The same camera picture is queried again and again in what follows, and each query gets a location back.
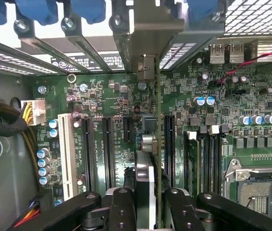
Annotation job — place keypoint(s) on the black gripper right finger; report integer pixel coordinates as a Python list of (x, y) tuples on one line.
[(184, 214)]

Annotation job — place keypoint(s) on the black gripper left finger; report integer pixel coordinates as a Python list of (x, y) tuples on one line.
[(122, 211)]

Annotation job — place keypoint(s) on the green RAM stick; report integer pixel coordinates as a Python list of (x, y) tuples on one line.
[(194, 163)]

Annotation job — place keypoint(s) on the long black expansion slot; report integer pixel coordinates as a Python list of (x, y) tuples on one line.
[(169, 149), (108, 154), (88, 154)]

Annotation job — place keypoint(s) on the CPU socket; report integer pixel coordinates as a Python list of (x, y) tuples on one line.
[(258, 197)]

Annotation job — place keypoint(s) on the white expansion slot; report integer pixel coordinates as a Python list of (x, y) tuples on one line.
[(67, 156)]

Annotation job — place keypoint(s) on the short black expansion slot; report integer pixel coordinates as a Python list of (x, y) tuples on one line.
[(127, 128)]

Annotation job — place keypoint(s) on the green motherboard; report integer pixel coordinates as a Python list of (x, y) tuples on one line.
[(116, 96)]

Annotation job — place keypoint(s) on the white power connector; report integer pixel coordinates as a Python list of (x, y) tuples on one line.
[(38, 111)]

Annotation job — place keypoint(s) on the metal USB port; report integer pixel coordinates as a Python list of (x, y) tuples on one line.
[(236, 54), (216, 54)]

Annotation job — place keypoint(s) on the open dark grey PC case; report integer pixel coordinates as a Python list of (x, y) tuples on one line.
[(246, 19)]

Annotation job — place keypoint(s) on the metal slot cover bracket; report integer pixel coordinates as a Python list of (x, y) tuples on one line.
[(122, 48), (5, 48), (54, 54), (87, 50)]

